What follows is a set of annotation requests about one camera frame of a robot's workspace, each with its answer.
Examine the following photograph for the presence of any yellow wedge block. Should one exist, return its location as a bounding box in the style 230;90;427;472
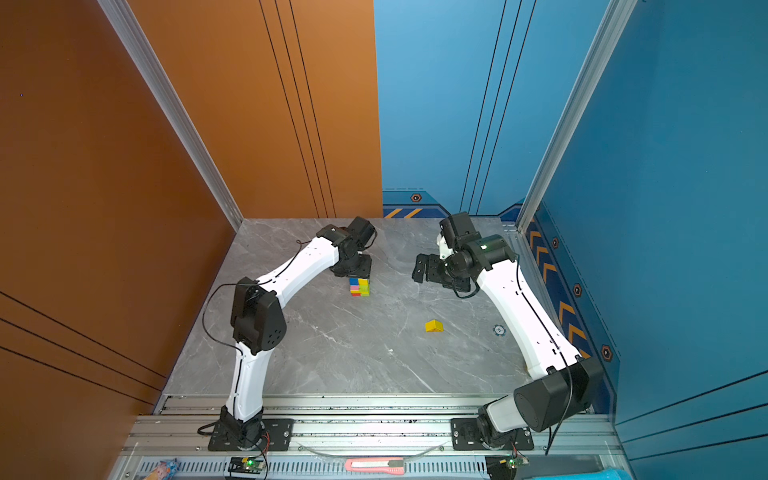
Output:
424;320;444;333

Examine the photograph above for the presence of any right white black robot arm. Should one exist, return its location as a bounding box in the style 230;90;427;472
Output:
412;235;604;449

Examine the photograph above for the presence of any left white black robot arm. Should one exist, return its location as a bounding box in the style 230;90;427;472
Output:
198;217;377;453

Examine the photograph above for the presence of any right small circuit board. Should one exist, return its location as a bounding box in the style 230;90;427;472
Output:
500;456;529;470

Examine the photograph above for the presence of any pink utility knife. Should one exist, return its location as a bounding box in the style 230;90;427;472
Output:
344;457;405;476

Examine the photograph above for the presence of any green circuit board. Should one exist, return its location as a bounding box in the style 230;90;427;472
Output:
226;456;267;479

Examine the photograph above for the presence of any colourful snack wrapper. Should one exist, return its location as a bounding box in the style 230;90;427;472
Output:
145;460;179;480

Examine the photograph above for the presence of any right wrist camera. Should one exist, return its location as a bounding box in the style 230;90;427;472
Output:
436;212;481;260

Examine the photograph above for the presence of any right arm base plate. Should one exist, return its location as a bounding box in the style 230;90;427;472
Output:
450;418;534;451

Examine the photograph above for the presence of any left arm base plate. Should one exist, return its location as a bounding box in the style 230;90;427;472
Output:
207;418;294;453

